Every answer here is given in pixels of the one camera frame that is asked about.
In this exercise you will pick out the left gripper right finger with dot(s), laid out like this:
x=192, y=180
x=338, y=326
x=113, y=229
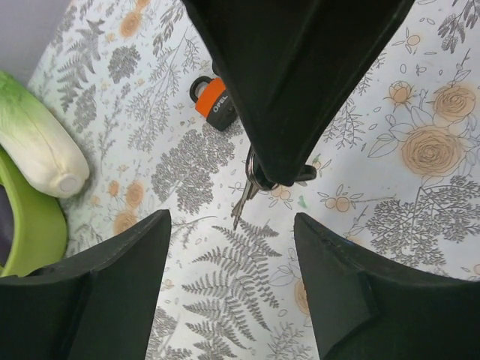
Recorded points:
x=365, y=306

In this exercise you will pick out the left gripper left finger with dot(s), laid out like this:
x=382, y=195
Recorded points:
x=97, y=304

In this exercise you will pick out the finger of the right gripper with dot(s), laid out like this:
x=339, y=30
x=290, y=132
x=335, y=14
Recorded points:
x=289, y=66

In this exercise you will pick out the orange padlock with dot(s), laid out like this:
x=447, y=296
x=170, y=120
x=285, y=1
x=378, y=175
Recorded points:
x=213, y=102

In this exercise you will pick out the silver key bunch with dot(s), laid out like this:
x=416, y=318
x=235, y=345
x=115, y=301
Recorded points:
x=256, y=181

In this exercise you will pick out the green plastic tray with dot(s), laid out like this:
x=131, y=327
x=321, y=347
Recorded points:
x=34, y=231

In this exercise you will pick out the floral table mat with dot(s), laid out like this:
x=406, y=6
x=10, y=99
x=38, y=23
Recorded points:
x=397, y=169

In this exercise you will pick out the green napa cabbage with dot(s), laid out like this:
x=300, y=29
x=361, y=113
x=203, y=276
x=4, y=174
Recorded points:
x=38, y=144

